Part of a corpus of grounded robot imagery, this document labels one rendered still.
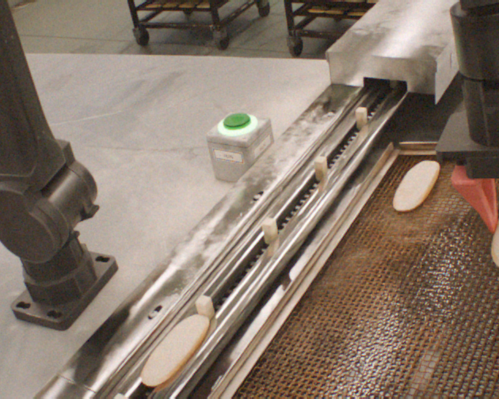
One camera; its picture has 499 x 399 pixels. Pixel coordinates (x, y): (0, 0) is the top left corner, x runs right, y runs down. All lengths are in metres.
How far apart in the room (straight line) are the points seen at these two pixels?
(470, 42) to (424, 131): 0.53
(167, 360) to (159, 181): 0.40
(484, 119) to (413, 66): 0.50
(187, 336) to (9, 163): 0.25
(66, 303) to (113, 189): 0.26
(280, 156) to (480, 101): 0.44
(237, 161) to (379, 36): 0.33
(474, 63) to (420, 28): 0.61
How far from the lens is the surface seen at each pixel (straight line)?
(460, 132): 0.55
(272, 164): 0.88
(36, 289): 0.79
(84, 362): 0.68
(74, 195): 0.73
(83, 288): 0.79
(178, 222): 0.89
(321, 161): 0.86
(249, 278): 0.72
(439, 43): 1.05
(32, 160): 0.68
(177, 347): 0.66
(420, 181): 0.74
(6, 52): 0.65
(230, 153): 0.91
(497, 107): 0.51
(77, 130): 1.21
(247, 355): 0.59
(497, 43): 0.49
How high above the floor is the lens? 1.33
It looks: 35 degrees down
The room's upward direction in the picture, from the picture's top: 11 degrees counter-clockwise
